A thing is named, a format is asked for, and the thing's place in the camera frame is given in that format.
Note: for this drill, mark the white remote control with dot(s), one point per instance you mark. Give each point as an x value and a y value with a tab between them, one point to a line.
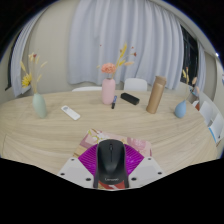
70	112

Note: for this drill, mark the gold insulated bottle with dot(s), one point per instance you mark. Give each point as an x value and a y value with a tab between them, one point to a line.
156	96

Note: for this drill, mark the white chair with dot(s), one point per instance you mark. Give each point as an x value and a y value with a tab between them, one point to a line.
217	128
206	112
135	84
86	89

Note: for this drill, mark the black rectangular case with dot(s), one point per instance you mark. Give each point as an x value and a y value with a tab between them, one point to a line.
130	98

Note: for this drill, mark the cartoon dog print mouse pad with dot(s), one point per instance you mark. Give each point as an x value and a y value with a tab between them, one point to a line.
93	137

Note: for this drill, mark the black computer mouse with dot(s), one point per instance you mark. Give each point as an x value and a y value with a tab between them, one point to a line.
111	163

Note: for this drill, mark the beige dried flower bunch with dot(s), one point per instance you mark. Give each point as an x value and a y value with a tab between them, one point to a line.
194	81

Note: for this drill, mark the blue marker pen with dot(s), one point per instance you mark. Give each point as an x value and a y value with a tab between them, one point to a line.
114	101

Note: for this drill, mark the dark window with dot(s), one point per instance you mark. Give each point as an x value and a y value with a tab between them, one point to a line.
189	53
9	73

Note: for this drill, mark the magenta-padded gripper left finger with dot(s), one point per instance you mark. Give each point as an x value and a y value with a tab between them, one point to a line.
75	171

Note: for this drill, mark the wide white curtain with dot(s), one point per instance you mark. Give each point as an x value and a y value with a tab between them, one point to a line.
133	36

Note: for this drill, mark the pink vase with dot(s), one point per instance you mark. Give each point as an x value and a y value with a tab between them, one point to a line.
108	91

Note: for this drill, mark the blue vase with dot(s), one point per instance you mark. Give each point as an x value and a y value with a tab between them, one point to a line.
180	109

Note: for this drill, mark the yellow dried flower bunch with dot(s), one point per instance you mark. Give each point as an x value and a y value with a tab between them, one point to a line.
26	80

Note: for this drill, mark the pale green vase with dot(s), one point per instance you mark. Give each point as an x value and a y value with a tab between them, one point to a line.
39	106

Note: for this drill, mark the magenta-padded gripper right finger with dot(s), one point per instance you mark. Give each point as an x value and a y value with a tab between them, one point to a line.
148	170

